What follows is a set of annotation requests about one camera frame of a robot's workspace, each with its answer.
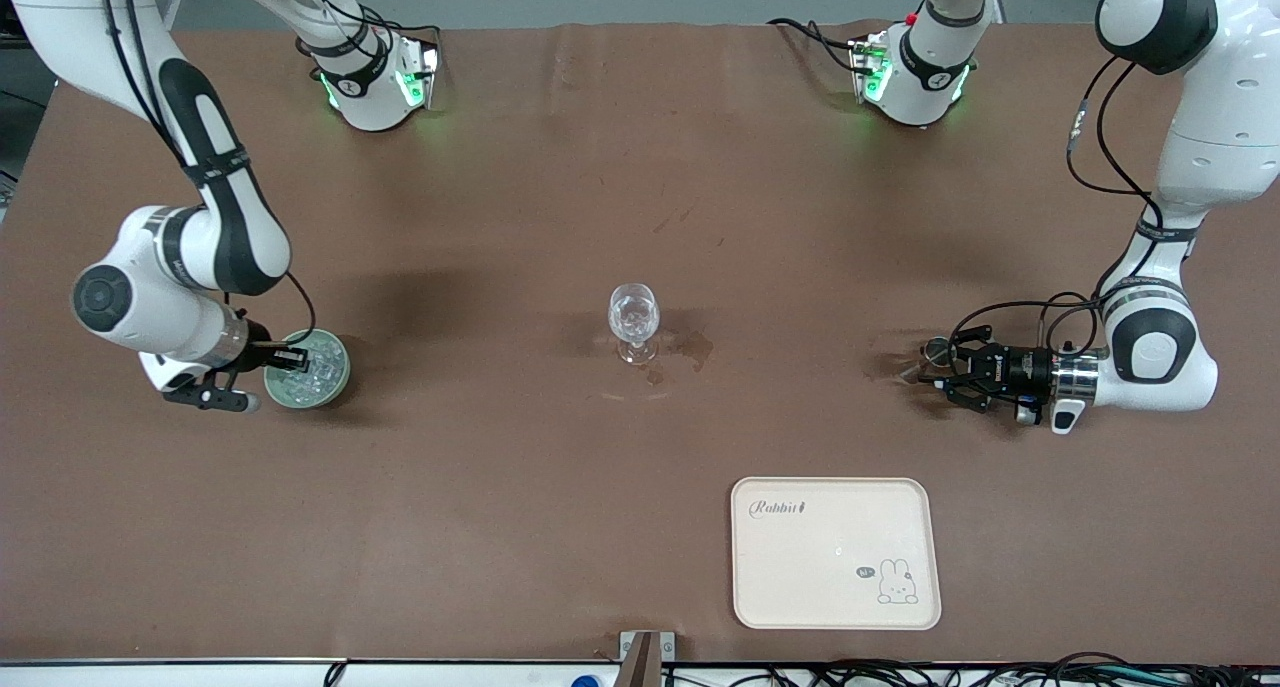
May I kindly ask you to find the cream rabbit print tray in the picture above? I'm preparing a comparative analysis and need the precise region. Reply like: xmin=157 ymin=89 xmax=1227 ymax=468
xmin=731 ymin=477 xmax=943 ymax=631

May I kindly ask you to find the black cable bundle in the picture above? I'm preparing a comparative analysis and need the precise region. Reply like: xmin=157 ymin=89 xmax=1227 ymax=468
xmin=665 ymin=653 xmax=1280 ymax=687

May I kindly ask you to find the metal edge bracket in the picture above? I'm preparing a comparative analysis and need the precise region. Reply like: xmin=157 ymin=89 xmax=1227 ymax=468
xmin=619 ymin=631 xmax=676 ymax=662

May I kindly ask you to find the white table edge rail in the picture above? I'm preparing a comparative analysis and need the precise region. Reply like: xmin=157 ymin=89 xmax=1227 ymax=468
xmin=0 ymin=657 xmax=1280 ymax=687

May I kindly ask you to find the clear ice cube pile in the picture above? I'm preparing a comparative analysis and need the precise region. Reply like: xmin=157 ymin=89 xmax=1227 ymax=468
xmin=277 ymin=342 xmax=341 ymax=400

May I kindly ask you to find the green ceramic bowl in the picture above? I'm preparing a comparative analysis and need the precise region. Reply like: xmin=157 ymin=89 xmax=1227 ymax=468
xmin=263 ymin=329 xmax=352 ymax=409

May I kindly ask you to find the black base cable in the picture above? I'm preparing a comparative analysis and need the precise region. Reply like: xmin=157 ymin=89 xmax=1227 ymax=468
xmin=768 ymin=17 xmax=863 ymax=73

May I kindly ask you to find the brown table cover sheet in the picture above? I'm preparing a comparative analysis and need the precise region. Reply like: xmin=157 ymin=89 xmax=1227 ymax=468
xmin=0 ymin=22 xmax=1280 ymax=665

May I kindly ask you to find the brown vertical pole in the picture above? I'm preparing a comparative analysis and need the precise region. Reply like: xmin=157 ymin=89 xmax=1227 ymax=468
xmin=622 ymin=635 xmax=663 ymax=687

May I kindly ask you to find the clear stemmed wine glass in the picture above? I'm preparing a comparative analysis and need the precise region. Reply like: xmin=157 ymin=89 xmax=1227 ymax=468
xmin=608 ymin=283 xmax=662 ymax=366

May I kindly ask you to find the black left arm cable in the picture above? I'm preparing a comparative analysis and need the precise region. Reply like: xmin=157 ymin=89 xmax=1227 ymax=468
xmin=948 ymin=55 xmax=1166 ymax=358

